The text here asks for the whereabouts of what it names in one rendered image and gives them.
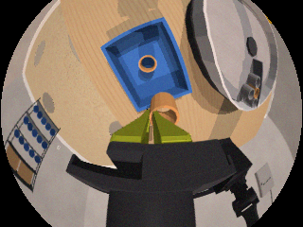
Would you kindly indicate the blue crate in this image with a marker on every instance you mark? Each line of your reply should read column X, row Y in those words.
column 153, row 38

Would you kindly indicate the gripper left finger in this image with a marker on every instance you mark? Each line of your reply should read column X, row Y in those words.
column 136, row 131

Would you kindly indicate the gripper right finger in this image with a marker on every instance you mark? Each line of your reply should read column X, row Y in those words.
column 165, row 132

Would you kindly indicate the grey metal bushing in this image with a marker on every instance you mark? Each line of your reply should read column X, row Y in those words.
column 253, row 102
column 247, row 91
column 254, row 80

